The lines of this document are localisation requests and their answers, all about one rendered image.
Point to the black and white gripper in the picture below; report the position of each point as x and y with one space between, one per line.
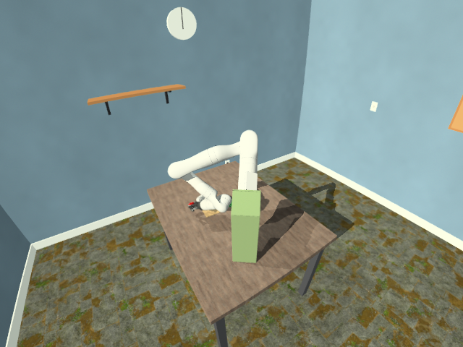
195 205

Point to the tan flat mat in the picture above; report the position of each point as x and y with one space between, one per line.
210 212

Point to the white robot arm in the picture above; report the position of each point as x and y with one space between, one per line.
246 148

